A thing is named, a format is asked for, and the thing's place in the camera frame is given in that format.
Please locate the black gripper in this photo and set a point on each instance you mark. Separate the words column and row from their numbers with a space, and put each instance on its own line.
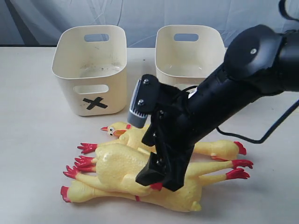
column 169, row 120

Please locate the yellow rubber chicken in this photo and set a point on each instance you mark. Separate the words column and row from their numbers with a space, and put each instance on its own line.
column 185, row 199
column 223, row 150

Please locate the headless yellow chicken body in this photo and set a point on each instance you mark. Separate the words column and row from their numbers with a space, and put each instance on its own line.
column 116, row 168

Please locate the broken chicken head with tube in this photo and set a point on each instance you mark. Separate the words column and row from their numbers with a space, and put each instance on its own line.
column 119, row 128

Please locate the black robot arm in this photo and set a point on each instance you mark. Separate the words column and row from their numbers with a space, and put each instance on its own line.
column 259, row 62

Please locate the cream bin marked O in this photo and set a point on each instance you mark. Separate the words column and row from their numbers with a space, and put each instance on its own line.
column 186, row 55

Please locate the cream bin marked X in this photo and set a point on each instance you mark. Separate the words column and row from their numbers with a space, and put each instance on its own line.
column 90, row 65

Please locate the pale blue backdrop cloth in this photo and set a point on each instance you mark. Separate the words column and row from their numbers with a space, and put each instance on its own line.
column 41, row 22

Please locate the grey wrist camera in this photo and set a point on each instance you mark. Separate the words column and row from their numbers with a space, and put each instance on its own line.
column 143, row 100

